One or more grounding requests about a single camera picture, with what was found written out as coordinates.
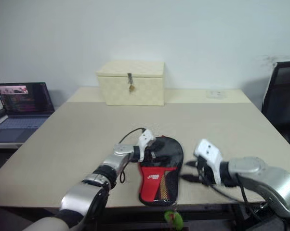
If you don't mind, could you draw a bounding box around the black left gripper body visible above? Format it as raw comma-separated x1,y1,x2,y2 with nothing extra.
144,141,161,166

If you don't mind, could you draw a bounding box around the black mesh office chair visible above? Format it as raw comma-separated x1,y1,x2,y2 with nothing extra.
261,61,290,154

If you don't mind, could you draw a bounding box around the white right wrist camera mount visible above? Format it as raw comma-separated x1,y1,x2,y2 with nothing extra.
194,139,224,186

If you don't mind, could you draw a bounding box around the beige rounded cover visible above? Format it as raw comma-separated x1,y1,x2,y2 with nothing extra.
21,216,71,231

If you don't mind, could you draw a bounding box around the cream woven storage box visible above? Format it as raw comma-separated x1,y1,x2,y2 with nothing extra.
96,61,166,106

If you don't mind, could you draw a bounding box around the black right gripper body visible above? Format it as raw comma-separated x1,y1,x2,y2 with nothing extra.
195,156,217,186

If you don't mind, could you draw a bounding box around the green round zipper tag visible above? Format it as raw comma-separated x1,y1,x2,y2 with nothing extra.
164,209,184,231

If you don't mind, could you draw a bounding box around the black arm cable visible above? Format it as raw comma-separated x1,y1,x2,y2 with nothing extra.
118,127,146,185
209,173,268,231

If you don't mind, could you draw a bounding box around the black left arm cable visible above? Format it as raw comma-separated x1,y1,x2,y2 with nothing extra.
118,127,146,185

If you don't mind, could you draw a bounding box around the open grey laptop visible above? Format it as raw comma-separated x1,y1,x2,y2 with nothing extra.
0,82,56,143

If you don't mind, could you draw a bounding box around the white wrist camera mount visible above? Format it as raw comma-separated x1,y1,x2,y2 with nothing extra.
194,139,224,186
138,129,157,162

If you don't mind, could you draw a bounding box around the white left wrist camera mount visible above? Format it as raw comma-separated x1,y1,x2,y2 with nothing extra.
138,129,157,162

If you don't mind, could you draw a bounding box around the black red paddle case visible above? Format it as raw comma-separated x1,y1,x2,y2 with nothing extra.
138,135,185,207

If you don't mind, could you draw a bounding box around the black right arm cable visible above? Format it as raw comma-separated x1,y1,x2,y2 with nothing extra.
209,173,268,231

